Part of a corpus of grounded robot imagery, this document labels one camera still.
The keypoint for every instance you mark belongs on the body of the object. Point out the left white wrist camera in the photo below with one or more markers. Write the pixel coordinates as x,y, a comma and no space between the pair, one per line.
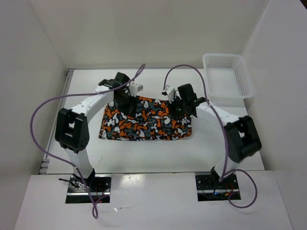
134,88

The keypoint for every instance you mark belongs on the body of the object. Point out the white perforated plastic basket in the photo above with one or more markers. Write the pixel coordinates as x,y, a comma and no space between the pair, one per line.
227,76

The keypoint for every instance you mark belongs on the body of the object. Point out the metal base plate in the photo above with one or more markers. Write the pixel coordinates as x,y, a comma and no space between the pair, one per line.
77,194
208,191

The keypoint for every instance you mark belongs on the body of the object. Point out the orange camouflage shorts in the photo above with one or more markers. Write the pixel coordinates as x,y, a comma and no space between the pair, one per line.
152,121

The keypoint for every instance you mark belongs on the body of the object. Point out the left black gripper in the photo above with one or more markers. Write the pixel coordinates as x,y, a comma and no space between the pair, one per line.
130,109

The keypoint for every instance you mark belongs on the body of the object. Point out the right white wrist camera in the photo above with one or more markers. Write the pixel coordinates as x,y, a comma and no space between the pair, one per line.
170,92

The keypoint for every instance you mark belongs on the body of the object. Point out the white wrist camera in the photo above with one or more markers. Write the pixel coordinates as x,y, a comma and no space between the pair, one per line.
170,92
134,88

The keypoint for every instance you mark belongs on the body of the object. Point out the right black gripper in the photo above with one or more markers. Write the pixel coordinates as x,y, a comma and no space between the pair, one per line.
172,111

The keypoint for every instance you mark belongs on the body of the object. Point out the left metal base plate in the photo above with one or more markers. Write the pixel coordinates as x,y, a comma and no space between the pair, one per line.
77,194

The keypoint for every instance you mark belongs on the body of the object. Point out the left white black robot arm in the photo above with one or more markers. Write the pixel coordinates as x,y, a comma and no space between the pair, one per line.
72,131

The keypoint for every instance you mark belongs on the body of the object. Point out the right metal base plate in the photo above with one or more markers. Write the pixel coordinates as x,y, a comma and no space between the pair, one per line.
208,191

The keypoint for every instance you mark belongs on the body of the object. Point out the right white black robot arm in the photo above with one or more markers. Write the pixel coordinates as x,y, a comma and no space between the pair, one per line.
240,135

